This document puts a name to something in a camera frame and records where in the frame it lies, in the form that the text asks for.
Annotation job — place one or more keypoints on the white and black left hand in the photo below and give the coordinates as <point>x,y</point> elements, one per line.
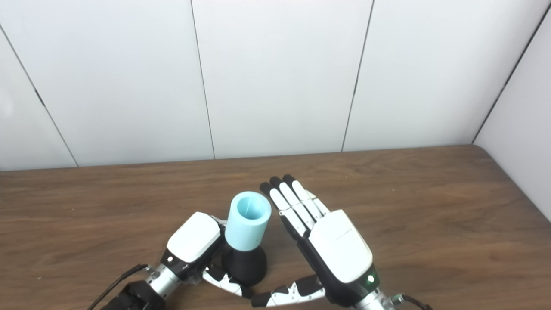
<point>193,237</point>

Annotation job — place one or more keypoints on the white and black right hand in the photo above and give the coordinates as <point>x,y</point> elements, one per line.
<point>340,249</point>

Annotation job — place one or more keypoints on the light blue cylinder cup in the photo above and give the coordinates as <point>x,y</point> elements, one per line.
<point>245,228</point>

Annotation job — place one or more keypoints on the black funnel-shaped nozzle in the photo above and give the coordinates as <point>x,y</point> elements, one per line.
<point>245,267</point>

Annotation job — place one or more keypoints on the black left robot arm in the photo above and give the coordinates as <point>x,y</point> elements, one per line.
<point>165,280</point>

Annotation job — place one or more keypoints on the black wall panel hinge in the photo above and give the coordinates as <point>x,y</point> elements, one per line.
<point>39,97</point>

